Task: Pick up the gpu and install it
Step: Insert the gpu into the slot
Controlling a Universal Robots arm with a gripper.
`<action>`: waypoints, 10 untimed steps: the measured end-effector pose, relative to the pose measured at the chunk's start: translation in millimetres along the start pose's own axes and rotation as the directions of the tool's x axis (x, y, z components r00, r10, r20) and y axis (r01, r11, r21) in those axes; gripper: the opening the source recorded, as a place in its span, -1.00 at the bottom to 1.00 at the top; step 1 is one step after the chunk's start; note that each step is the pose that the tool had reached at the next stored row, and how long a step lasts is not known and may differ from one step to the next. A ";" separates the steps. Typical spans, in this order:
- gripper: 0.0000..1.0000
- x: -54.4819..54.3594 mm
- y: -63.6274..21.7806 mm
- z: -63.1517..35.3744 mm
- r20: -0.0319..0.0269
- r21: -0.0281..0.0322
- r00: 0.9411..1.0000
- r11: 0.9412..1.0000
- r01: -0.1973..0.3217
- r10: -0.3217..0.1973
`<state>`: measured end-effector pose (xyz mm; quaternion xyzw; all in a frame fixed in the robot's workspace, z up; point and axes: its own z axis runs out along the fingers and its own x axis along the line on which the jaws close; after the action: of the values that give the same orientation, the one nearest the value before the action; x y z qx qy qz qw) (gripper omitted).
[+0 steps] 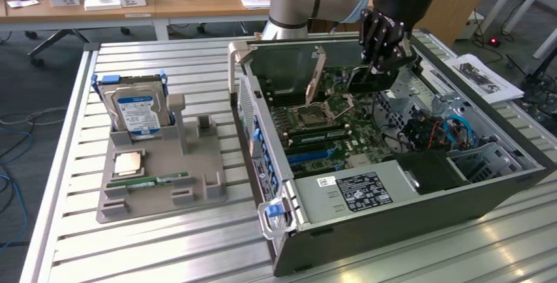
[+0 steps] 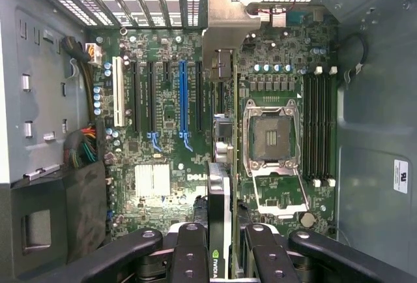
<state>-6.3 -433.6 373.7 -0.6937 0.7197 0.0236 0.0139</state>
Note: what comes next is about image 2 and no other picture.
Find coin cell battery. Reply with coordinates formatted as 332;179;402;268
299;211;317;230

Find silver chipset heatsink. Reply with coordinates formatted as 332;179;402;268
134;164;171;197

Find green motherboard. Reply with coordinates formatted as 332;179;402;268
85;12;339;241

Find black plastic fan shroud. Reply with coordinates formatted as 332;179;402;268
9;160;110;266

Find CPU socket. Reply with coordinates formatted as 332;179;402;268
242;98;302;170

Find RAM slot with white latches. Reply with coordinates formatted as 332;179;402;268
327;65;338;188
311;65;323;188

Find white case sticker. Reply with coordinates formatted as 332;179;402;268
393;158;409;194

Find blue expansion slot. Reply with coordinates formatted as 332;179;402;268
178;59;194;153

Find long black expansion slot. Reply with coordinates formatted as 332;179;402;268
131;61;141;133
145;61;163;153
194;61;204;133

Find white expansion slot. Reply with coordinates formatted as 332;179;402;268
111;55;127;128

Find open black PC case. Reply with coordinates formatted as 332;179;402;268
0;0;417;283

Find white power connector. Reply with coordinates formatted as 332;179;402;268
85;42;103;67

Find multicoloured power wires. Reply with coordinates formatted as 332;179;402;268
63;125;98;169

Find black sleeved cable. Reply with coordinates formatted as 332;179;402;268
61;36;98;124

